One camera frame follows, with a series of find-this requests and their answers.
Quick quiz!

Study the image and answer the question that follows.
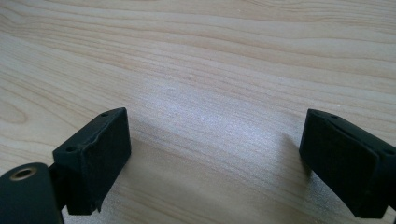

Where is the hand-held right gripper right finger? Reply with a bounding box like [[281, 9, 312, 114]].
[[299, 108, 396, 219]]

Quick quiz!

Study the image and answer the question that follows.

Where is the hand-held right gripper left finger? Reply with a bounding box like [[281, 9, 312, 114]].
[[49, 106, 133, 217]]

